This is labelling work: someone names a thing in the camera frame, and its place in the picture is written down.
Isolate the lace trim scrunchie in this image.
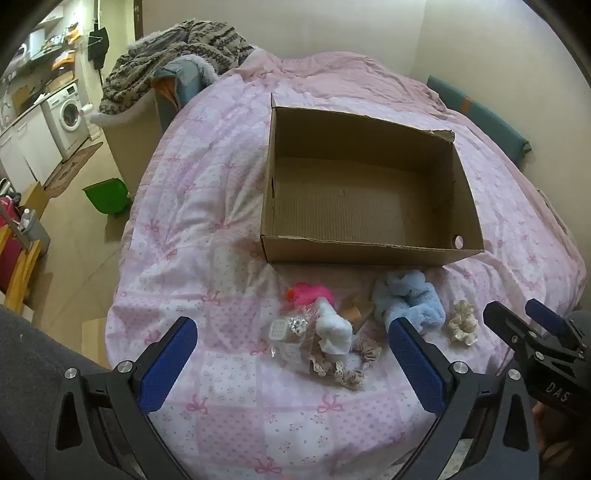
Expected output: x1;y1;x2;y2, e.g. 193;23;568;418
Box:
307;353;368;391

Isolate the striped knit blanket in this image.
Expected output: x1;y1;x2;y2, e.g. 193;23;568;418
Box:
99;19;256;116

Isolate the teal fur-trimmed jacket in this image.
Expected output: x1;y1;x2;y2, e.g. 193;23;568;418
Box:
151;54;219;126

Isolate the beige hamper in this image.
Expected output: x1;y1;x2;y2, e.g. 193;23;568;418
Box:
90;99;163;200

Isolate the cardboard box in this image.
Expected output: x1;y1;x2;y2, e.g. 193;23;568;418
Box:
259;92;485;267

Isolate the white soft sock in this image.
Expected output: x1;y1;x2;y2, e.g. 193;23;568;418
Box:
315;298;352;356

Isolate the green dustpan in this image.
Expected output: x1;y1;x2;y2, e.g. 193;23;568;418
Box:
83;178;133;216

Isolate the cream satin scrunchie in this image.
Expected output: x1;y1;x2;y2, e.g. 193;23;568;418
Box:
447;300;479;346

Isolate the pink patterned quilt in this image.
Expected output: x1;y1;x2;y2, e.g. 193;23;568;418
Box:
105;51;587;480

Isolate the grey bin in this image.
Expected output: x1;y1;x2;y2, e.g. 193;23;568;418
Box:
19;209;51;256

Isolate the clear plastic bag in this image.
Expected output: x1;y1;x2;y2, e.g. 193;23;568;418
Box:
268;310;324;374

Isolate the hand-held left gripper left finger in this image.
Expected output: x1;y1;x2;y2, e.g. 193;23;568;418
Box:
46;316;199;480

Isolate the white washing machine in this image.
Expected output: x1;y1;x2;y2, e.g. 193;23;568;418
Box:
41;83;91;162

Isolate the pink round toy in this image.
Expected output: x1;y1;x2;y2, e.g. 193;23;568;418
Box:
286;282;337;309

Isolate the white kitchen cabinet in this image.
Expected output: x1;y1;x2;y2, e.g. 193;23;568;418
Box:
0;107;64;186

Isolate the blue fluffy scrunchie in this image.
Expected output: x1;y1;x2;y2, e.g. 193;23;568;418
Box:
372;270;447;334

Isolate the floral beige scrunchie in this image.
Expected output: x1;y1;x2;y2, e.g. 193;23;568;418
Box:
352;336;383;371

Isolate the person's right hand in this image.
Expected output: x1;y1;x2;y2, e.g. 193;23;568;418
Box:
531;401;561;444

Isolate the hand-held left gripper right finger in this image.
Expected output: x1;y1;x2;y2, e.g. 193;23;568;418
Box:
388;318;541;480

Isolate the brown card tag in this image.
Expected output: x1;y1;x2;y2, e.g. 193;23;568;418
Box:
342;299;376;332

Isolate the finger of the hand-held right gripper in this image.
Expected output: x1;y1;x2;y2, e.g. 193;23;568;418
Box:
482;301;539;365
525;298;583;352

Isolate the yellow wooden chair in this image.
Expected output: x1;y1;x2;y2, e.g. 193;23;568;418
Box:
0;225;43;315

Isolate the brown oval rug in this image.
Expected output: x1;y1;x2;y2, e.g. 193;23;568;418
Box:
43;141;103;197

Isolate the teal wall cushion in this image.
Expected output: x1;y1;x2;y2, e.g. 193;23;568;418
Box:
427;75;533;163

